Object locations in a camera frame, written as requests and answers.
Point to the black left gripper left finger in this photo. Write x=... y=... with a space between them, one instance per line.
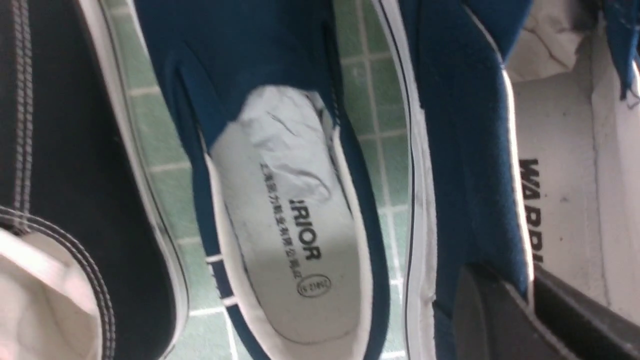
x=491 y=321

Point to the black white sneaker right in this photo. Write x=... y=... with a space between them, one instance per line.
x=89 y=270

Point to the navy canvas shoe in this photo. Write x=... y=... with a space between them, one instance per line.
x=282 y=195
x=523 y=126

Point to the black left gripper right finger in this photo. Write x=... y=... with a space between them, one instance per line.
x=590 y=330

